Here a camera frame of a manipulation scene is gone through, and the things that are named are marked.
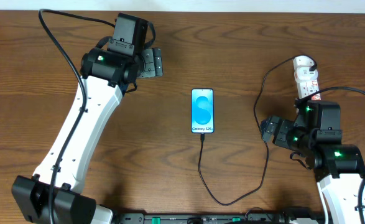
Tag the white USB charger plug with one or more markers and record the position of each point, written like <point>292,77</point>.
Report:
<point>303,74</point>

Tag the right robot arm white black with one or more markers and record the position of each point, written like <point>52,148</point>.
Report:
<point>339,169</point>

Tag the Samsung Galaxy smartphone blue screen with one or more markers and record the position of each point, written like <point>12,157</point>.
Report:
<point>202,112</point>

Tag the white power strip red switches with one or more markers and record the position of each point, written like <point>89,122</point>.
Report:
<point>306,88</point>

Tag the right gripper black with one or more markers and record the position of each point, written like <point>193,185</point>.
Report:
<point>275,128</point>

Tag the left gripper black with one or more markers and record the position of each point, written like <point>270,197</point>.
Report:
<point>151,63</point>

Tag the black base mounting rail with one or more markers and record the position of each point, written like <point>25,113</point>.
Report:
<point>140,218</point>

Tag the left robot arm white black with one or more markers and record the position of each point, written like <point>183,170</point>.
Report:
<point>53,194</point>

